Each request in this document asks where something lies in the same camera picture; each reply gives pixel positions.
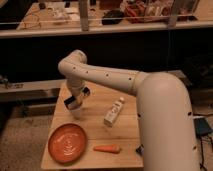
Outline black power adapter box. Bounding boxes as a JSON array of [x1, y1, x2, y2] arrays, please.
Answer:
[[194, 118, 213, 136]]

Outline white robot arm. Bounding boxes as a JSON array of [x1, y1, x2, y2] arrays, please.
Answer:
[[58, 50, 200, 171]]

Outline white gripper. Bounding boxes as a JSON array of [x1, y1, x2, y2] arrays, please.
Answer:
[[64, 86, 90, 109]]

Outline orange carrot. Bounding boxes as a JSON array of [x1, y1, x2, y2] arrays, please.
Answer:
[[93, 145, 120, 154]]

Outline black bag on shelf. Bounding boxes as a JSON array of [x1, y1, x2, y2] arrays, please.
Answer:
[[101, 10, 124, 25]]

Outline metal shelf post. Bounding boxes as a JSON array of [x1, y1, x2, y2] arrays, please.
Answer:
[[78, 0, 89, 31]]

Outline orange plate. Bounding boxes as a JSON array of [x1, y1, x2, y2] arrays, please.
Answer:
[[48, 123, 87, 164]]

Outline red clutter on shelf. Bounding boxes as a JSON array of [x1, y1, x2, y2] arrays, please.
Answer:
[[124, 1, 158, 24]]

